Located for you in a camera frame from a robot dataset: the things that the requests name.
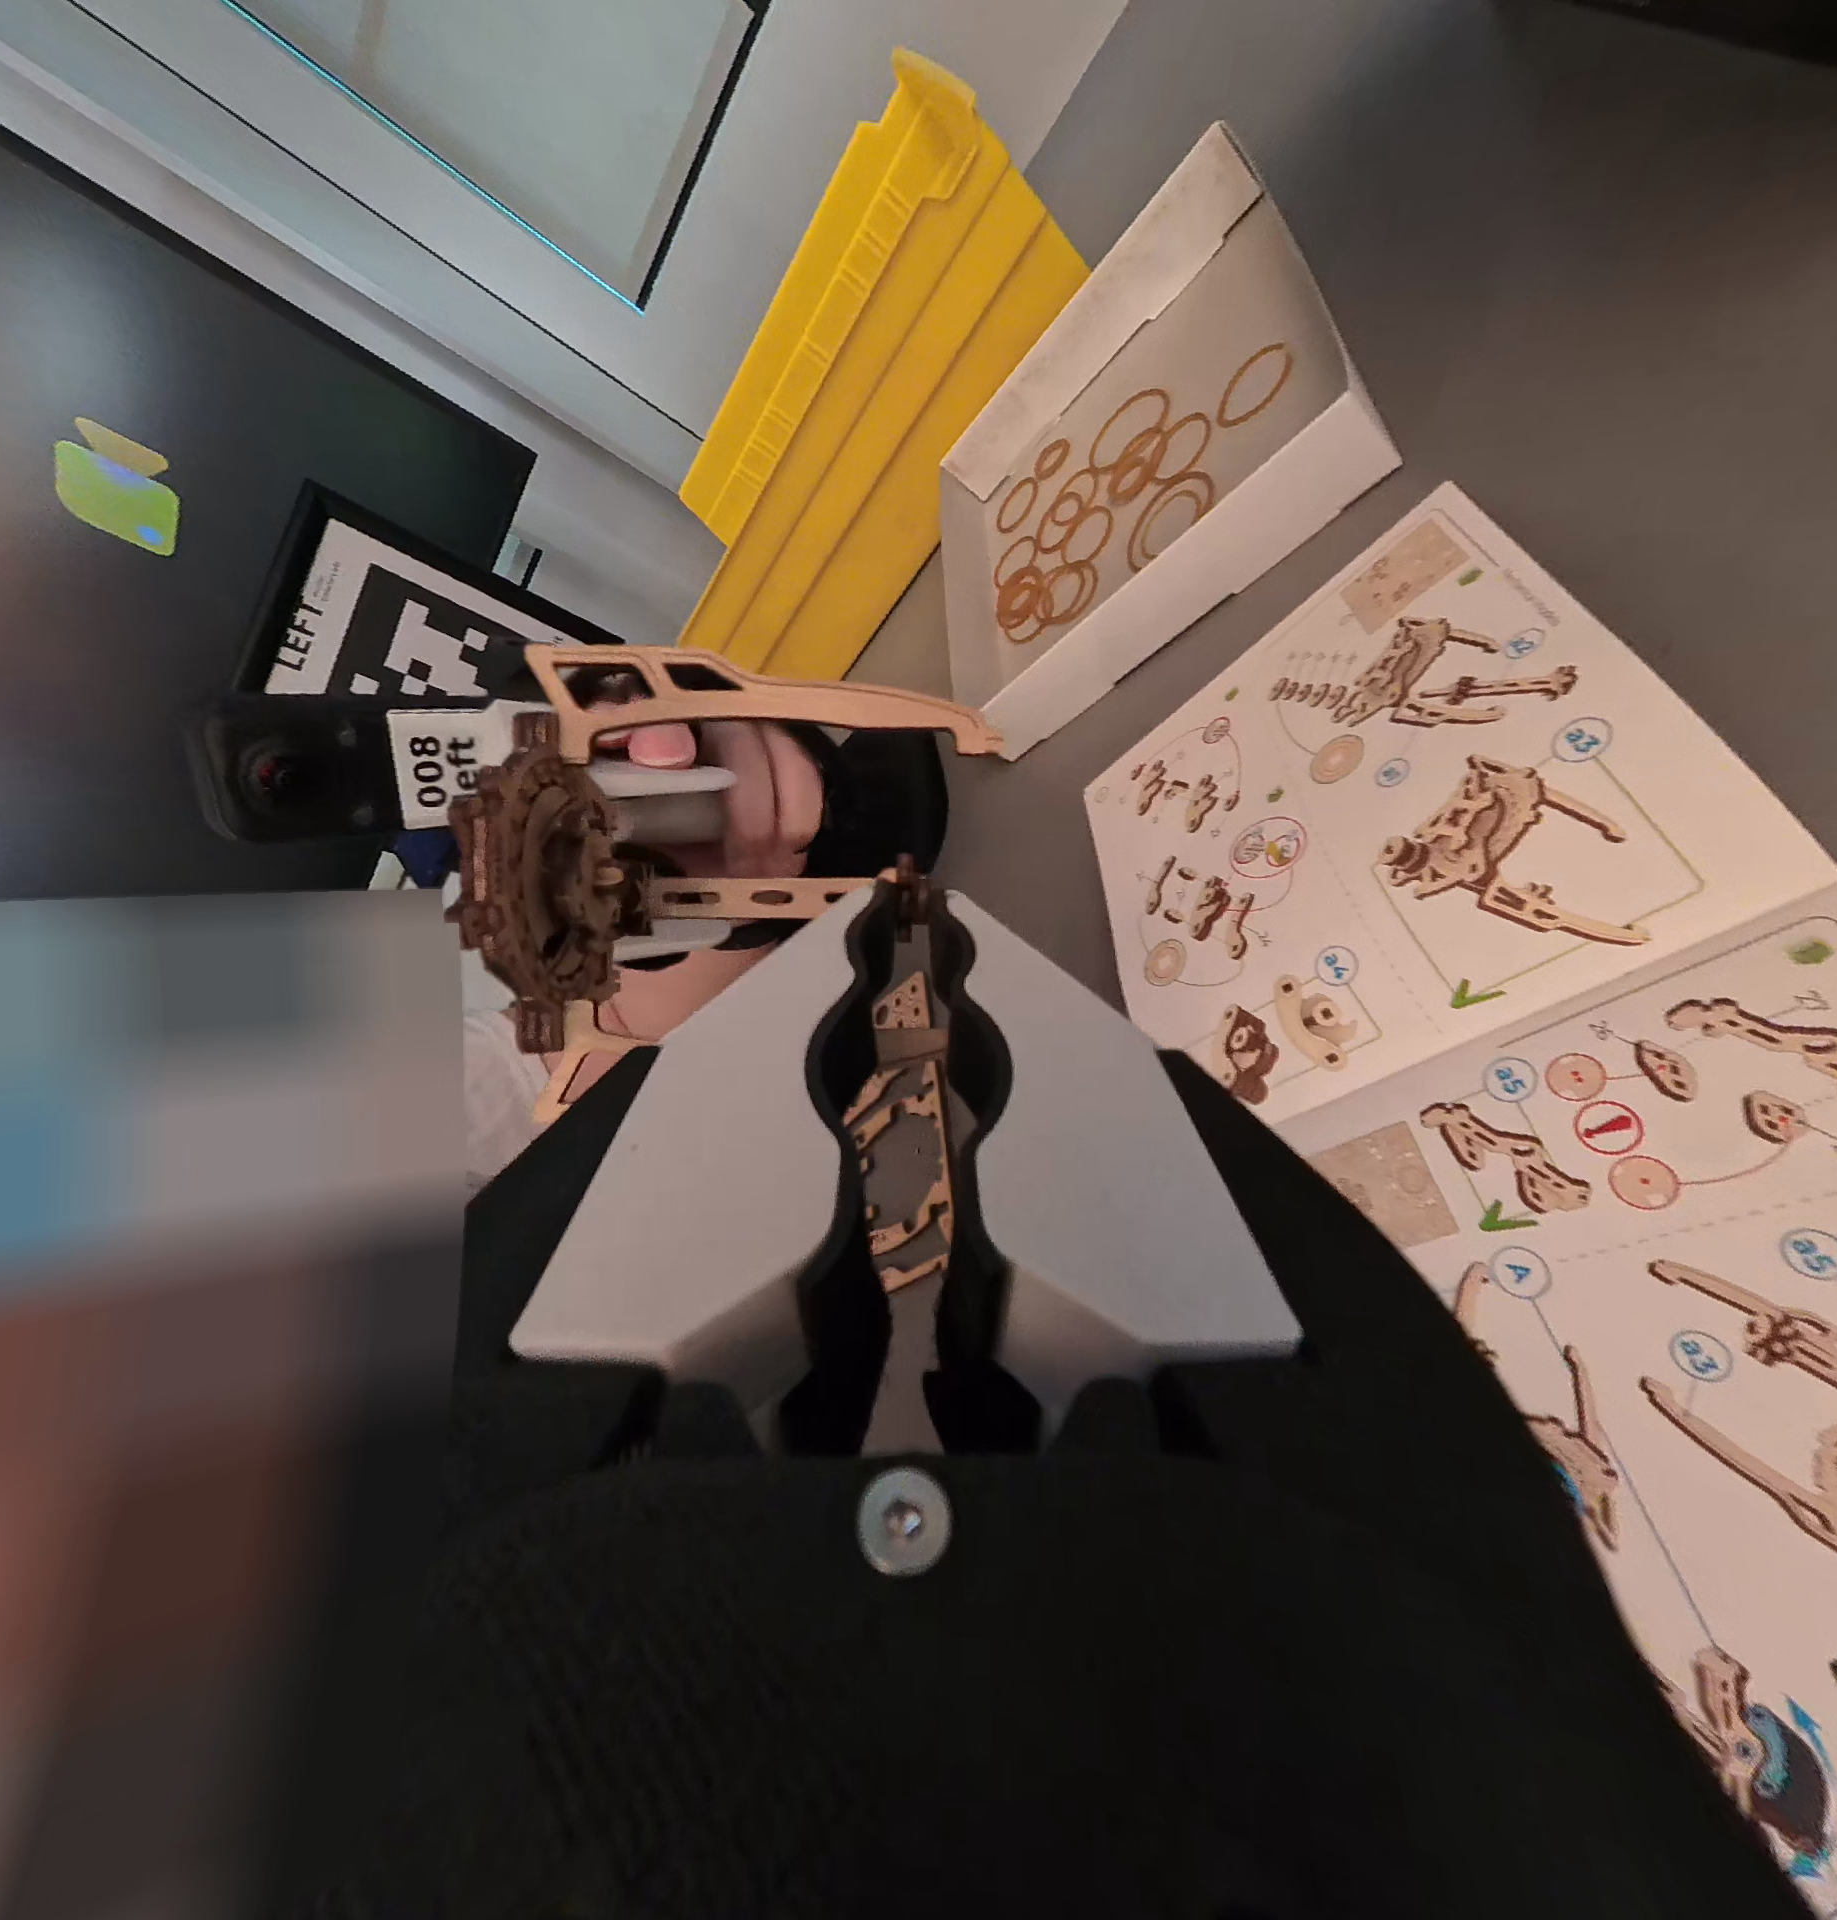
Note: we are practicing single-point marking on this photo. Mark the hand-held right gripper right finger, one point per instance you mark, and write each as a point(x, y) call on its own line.
point(1114, 1201)

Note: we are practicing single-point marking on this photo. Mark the person's left forearm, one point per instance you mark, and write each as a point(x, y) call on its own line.
point(662, 998)

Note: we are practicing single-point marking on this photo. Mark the yellow plastic bin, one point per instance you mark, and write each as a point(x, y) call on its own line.
point(857, 451)

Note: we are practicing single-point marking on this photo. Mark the person's left hand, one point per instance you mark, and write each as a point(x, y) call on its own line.
point(777, 796)

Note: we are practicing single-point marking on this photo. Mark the green sticker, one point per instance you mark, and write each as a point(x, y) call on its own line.
point(117, 487)

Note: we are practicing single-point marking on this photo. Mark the wooden model assembly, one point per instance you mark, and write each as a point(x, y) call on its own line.
point(857, 700)

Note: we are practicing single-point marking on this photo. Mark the white window frame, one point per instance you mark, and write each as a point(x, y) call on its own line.
point(332, 135)

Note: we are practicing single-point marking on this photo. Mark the pile of rubber bands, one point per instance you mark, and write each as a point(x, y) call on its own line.
point(1097, 518)

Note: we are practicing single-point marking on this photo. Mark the dark panel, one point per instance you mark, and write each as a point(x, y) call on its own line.
point(258, 376)

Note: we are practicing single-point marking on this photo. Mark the white cardboard box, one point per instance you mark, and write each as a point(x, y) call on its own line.
point(1232, 571)

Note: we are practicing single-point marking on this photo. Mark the black framed marker sign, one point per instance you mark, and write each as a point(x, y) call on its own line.
point(342, 593)

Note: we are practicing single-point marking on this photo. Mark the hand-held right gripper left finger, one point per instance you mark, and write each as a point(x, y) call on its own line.
point(678, 1201)

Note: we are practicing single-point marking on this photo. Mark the instruction booklet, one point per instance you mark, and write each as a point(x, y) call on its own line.
point(1728, 750)

